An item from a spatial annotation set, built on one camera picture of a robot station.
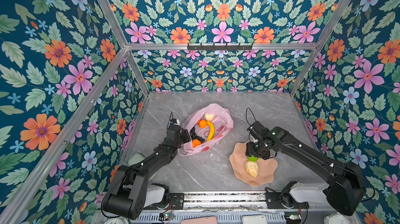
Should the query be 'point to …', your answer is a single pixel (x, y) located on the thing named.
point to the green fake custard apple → (252, 159)
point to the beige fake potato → (251, 168)
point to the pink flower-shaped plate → (266, 168)
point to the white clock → (117, 220)
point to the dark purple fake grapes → (194, 136)
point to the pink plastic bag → (223, 123)
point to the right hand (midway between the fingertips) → (249, 153)
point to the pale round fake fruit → (209, 117)
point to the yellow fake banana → (212, 130)
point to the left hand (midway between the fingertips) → (190, 127)
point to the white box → (254, 219)
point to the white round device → (337, 218)
